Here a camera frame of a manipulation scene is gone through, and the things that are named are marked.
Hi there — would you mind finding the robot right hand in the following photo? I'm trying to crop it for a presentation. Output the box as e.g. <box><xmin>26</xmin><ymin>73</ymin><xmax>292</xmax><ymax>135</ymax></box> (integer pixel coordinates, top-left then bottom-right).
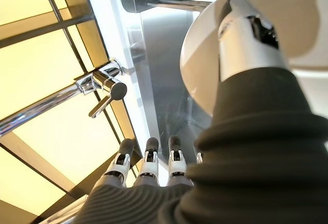
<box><xmin>64</xmin><ymin>0</ymin><xmax>328</xmax><ymax>224</ymax></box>

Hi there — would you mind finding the cream ceramic plate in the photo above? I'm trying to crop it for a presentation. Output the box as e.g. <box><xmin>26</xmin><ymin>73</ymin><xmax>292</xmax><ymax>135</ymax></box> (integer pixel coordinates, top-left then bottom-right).
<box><xmin>179</xmin><ymin>0</ymin><xmax>328</xmax><ymax>118</ymax></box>

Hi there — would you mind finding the stainless steel sink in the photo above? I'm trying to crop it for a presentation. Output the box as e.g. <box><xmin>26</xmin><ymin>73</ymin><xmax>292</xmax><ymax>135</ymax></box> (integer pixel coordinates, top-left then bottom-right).
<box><xmin>122</xmin><ymin>0</ymin><xmax>224</xmax><ymax>164</ymax></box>

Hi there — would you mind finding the chrome gooseneck kitchen faucet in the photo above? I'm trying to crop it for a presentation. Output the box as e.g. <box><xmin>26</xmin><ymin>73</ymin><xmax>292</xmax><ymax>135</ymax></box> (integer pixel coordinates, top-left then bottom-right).
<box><xmin>0</xmin><ymin>57</ymin><xmax>128</xmax><ymax>136</ymax></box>

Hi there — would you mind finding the dark window frame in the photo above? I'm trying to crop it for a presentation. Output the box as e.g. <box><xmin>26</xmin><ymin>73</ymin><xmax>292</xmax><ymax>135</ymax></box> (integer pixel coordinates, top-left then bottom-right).
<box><xmin>0</xmin><ymin>0</ymin><xmax>145</xmax><ymax>224</ymax></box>

